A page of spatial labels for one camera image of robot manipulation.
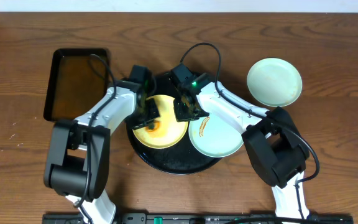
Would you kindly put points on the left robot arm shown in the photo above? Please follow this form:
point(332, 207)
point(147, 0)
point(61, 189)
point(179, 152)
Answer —
point(77, 165)

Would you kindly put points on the orange green scrub sponge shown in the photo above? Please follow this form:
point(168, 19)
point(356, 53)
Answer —
point(153, 126)

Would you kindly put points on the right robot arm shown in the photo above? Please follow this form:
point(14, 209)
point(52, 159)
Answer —
point(276, 150)

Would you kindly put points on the black rectangular water tray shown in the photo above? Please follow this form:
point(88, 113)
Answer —
point(76, 83)

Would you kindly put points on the light blue plate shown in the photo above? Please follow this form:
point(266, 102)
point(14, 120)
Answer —
point(274, 82)
point(213, 137)

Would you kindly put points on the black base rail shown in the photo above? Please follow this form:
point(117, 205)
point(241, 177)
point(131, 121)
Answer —
point(142, 218)

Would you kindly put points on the round black serving tray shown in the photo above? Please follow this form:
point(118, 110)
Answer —
point(181, 158)

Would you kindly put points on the yellow plate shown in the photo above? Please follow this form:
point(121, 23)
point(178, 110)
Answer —
point(170, 132)

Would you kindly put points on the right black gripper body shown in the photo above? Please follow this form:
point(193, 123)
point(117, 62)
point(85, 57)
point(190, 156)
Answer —
point(183, 112)

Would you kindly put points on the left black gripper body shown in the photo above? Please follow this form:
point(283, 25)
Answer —
point(146, 117)

